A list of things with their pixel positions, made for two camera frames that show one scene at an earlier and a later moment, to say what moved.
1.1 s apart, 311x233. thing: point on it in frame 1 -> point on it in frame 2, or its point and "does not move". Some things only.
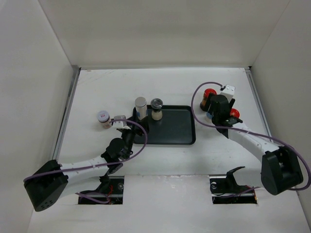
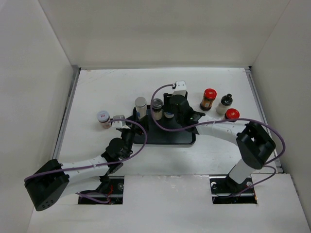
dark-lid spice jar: [156, 105] does not move
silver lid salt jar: [141, 105] does not move
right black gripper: [231, 103] -> [167, 102]
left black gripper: [138, 131] does not move
